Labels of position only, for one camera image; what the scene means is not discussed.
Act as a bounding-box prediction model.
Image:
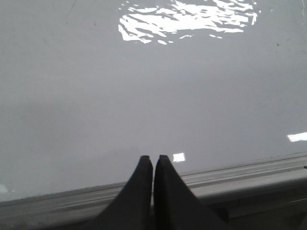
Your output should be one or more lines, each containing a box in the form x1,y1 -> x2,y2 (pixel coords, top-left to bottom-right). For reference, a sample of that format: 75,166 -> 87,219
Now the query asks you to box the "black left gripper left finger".
80,155 -> 153,230

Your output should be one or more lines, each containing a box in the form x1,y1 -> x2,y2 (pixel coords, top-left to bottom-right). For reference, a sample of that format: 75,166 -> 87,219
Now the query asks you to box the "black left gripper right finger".
153,155 -> 231,230

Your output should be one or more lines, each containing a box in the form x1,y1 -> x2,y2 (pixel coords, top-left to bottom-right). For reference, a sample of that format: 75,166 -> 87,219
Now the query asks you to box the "white whiteboard with metal frame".
0,0 -> 307,230

